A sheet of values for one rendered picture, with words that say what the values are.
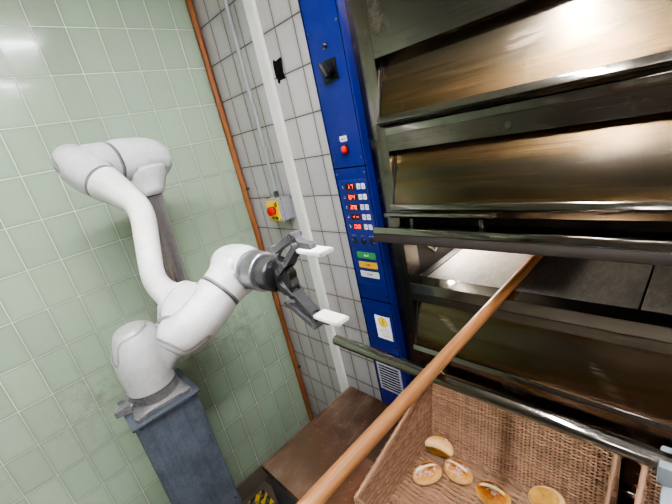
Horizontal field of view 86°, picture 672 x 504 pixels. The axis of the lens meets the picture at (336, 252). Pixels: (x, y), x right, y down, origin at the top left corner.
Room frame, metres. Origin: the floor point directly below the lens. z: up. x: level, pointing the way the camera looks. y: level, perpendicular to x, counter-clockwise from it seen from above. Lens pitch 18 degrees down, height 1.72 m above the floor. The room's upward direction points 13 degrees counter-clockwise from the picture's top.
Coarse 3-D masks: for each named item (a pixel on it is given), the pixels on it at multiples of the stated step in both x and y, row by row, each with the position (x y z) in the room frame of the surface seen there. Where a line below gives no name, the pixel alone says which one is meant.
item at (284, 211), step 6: (270, 198) 1.57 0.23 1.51; (276, 198) 1.53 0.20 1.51; (282, 198) 1.52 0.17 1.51; (288, 198) 1.54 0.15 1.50; (270, 204) 1.55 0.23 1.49; (282, 204) 1.52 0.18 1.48; (288, 204) 1.54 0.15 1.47; (276, 210) 1.52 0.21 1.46; (282, 210) 1.51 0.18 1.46; (288, 210) 1.53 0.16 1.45; (270, 216) 1.57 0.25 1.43; (276, 216) 1.53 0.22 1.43; (282, 216) 1.51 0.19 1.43; (288, 216) 1.52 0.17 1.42; (294, 216) 1.55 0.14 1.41
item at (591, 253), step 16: (416, 224) 1.12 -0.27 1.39; (432, 224) 1.08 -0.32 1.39; (448, 224) 1.05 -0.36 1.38; (464, 224) 1.02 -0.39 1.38; (384, 240) 1.00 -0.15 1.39; (400, 240) 0.96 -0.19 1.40; (416, 240) 0.92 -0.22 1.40; (432, 240) 0.89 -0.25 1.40; (448, 240) 0.85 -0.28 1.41; (464, 240) 0.82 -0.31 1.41; (480, 240) 0.79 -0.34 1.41; (560, 256) 0.66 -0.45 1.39; (576, 256) 0.64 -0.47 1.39; (592, 256) 0.62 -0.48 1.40; (608, 256) 0.60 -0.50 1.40; (624, 256) 0.59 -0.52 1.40; (640, 256) 0.57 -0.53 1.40; (656, 256) 0.55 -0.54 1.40
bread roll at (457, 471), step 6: (450, 462) 0.88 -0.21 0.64; (456, 462) 0.87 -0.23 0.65; (462, 462) 0.88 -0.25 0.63; (444, 468) 0.88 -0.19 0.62; (450, 468) 0.86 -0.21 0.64; (456, 468) 0.85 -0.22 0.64; (462, 468) 0.85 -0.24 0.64; (468, 468) 0.85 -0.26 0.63; (450, 474) 0.85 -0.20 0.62; (456, 474) 0.84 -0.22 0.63; (462, 474) 0.83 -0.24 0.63; (468, 474) 0.83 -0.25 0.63; (456, 480) 0.83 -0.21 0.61; (462, 480) 0.83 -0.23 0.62; (468, 480) 0.82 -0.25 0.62
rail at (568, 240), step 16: (496, 240) 0.76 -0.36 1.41; (512, 240) 0.74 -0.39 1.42; (528, 240) 0.71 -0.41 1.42; (544, 240) 0.69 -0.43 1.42; (560, 240) 0.67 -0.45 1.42; (576, 240) 0.65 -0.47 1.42; (592, 240) 0.63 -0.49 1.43; (608, 240) 0.61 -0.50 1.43; (624, 240) 0.59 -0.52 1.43; (640, 240) 0.58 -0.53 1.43; (656, 240) 0.56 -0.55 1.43
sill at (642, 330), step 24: (432, 288) 1.07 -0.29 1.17; (456, 288) 1.02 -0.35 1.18; (480, 288) 0.99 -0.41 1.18; (528, 312) 0.85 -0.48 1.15; (552, 312) 0.81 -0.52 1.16; (576, 312) 0.77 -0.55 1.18; (600, 312) 0.74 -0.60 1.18; (624, 312) 0.72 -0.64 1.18; (648, 312) 0.70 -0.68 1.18; (648, 336) 0.66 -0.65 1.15
